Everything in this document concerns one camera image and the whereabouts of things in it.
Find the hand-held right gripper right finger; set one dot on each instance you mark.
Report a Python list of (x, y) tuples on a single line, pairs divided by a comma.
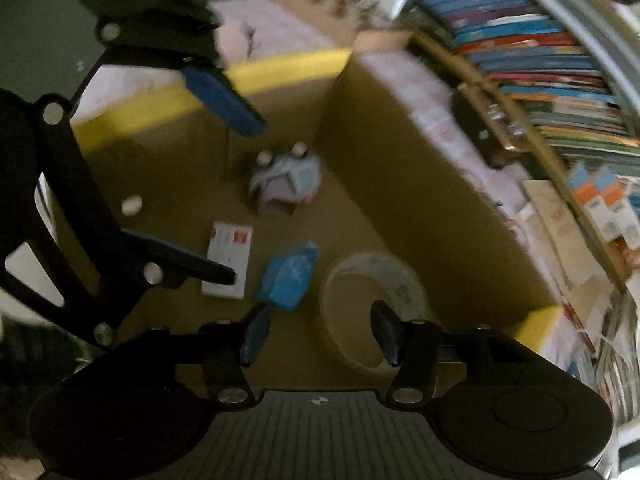
[(385, 332)]

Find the row of leaning books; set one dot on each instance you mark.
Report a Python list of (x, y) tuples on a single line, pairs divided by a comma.
[(525, 45)]

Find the dark small box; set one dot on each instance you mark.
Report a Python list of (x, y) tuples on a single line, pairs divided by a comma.
[(475, 120)]

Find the yellow cardboard box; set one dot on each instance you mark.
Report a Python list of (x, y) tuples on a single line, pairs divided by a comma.
[(400, 185)]

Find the stack of papers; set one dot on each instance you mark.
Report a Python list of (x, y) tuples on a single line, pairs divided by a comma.
[(590, 310)]

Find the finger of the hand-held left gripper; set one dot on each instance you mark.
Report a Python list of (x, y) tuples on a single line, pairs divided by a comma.
[(200, 267), (225, 100)]

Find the yellow tape roll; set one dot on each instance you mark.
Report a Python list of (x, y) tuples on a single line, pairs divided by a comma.
[(345, 341)]

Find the blue wrapper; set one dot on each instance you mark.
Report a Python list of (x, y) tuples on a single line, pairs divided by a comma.
[(287, 277)]

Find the white box red label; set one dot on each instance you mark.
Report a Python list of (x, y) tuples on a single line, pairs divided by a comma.
[(227, 260)]

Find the small white bottle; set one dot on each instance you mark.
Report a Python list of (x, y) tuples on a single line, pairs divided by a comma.
[(132, 206)]

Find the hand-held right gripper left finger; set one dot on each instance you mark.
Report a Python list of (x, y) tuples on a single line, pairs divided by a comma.
[(255, 335)]

